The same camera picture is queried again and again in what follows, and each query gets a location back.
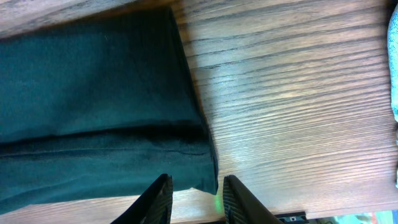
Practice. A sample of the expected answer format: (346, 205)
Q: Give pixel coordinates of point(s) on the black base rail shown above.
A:
(287, 218)

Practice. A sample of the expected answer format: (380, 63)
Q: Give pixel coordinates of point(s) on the black t-shirt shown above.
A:
(100, 108)

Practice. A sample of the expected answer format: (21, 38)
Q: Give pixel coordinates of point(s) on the blue denim jeans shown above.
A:
(392, 45)

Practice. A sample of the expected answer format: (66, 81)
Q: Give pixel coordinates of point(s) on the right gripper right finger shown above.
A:
(241, 206)

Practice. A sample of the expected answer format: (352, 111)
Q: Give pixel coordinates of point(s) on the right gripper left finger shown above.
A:
(154, 206)

